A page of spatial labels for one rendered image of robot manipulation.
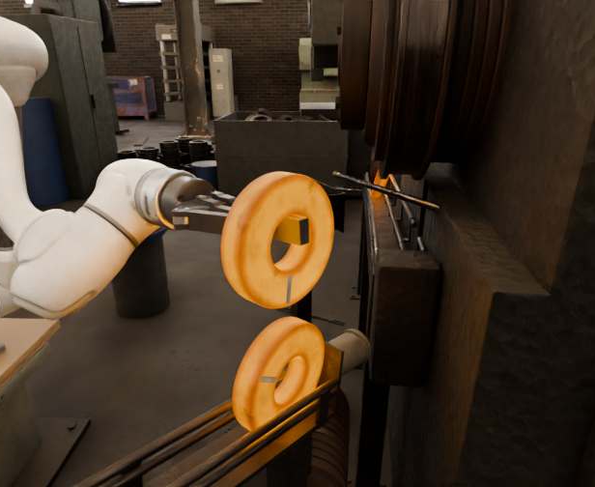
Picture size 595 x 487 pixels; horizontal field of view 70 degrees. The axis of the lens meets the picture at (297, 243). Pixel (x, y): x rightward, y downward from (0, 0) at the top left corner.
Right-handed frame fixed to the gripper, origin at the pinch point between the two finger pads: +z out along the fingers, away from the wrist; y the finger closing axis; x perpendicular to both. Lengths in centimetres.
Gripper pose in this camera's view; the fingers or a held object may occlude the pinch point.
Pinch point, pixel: (282, 226)
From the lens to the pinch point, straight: 49.3
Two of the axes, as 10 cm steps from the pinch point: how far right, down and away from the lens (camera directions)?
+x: -0.4, -9.4, -3.4
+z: 7.4, 2.0, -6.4
